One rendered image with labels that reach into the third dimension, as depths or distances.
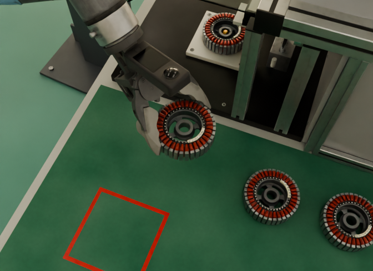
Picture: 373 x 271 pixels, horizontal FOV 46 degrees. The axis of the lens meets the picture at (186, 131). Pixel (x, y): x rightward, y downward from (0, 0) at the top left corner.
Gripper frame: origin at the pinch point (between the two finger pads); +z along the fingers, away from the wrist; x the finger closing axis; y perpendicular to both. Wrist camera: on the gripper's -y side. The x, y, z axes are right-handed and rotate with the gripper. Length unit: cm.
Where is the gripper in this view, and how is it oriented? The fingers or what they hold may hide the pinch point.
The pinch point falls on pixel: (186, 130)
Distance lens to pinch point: 78.5
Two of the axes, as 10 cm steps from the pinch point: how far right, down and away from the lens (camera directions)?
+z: 4.8, 7.6, 4.3
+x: -7.0, 6.3, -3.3
